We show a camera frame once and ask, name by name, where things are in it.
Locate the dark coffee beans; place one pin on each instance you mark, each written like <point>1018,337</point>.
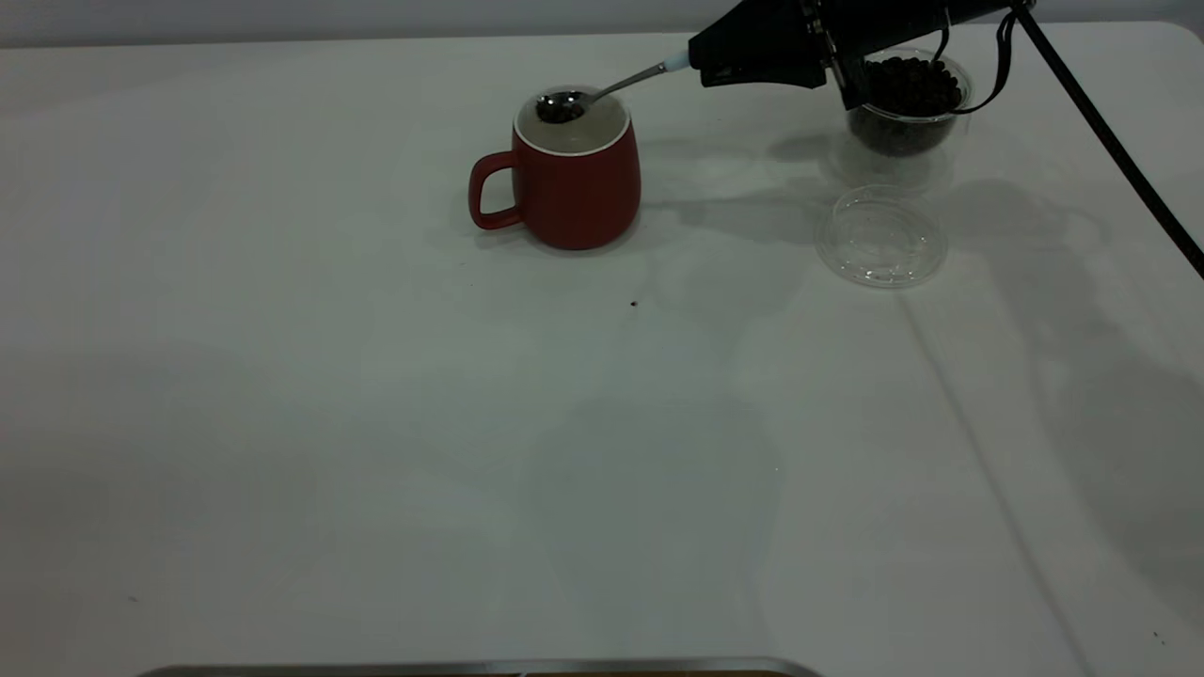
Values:
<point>908,103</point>

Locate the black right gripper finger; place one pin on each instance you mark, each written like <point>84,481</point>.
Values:
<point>762,33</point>
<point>767,71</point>

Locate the clear round glass lid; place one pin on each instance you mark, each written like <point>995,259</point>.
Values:
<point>879,254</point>

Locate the clear double-wall glass cup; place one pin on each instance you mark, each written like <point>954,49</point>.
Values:
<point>894,165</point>

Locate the red ceramic mug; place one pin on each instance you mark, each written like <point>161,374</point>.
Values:
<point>578,197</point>

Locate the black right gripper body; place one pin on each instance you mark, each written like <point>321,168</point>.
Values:
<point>875,23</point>

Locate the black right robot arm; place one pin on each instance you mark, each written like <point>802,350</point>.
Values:
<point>983,7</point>

